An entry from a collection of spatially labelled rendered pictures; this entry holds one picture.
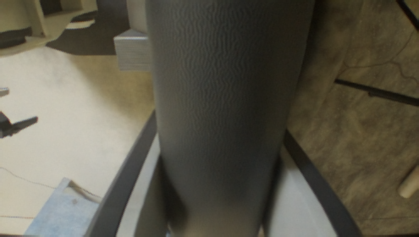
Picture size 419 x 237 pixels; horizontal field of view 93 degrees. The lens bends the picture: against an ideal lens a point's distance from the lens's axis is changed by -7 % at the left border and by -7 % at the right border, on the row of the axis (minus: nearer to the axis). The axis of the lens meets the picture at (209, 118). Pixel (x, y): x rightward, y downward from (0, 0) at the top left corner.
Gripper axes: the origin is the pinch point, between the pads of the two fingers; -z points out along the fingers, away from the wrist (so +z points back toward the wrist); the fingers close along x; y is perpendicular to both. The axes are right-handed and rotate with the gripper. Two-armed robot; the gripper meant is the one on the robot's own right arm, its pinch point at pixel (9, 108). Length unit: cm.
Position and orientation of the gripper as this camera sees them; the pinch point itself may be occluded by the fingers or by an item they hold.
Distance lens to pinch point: 68.2
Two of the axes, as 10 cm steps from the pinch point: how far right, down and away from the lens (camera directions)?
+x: 7.5, 6.6, 0.1
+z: -3.3, 3.9, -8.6
